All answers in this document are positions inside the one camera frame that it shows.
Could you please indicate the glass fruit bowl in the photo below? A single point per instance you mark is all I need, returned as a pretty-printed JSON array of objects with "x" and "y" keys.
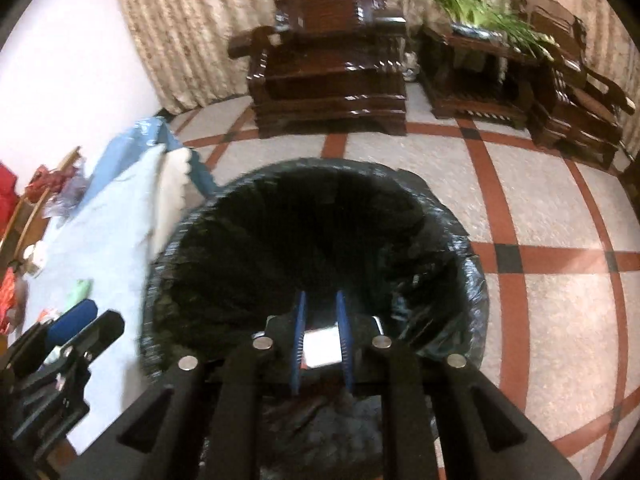
[{"x": 62, "y": 205}]

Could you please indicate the knotted green glove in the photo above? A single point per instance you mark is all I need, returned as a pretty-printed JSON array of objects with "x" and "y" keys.
[{"x": 79, "y": 292}]

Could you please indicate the dark wooden armchair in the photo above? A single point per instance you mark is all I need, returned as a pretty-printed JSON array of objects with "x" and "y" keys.
[
  {"x": 326, "y": 60},
  {"x": 574, "y": 106}
]

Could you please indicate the red cloth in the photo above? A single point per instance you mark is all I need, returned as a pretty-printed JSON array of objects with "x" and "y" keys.
[{"x": 8, "y": 196}]

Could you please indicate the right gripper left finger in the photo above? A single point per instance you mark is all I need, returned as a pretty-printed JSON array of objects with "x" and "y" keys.
[{"x": 188, "y": 426}]

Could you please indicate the dark wooden side table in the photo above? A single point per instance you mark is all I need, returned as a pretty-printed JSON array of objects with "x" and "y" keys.
[{"x": 463, "y": 76}]

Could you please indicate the potted green plant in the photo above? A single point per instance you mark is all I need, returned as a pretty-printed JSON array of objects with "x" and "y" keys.
[{"x": 494, "y": 21}]

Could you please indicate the wooden cabinet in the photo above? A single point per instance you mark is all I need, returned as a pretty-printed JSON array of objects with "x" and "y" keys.
[{"x": 27, "y": 224}]

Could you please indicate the beige floral curtain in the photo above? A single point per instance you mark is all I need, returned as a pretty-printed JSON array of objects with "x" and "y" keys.
[{"x": 183, "y": 44}]

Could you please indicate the grey table cloth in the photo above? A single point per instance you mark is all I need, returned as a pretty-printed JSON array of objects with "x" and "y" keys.
[{"x": 112, "y": 242}]

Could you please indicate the red ornament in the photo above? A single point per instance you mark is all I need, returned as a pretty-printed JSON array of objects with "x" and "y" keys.
[{"x": 44, "y": 179}]

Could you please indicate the red candy packet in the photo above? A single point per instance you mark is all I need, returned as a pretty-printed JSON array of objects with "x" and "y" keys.
[{"x": 7, "y": 302}]

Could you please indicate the tissue box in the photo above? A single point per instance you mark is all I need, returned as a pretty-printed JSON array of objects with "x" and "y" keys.
[{"x": 32, "y": 259}]

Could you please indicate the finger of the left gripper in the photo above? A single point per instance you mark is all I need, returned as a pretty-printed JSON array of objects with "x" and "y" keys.
[
  {"x": 54, "y": 334},
  {"x": 84, "y": 348}
]

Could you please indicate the blue patterned table cloth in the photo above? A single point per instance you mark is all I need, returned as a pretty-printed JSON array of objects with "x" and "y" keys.
[{"x": 126, "y": 149}]

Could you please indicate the black lined trash bin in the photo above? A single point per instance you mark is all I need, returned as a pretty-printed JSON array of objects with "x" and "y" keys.
[{"x": 377, "y": 235}]

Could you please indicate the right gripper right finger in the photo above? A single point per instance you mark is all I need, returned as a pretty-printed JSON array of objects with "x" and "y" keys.
[{"x": 441, "y": 418}]

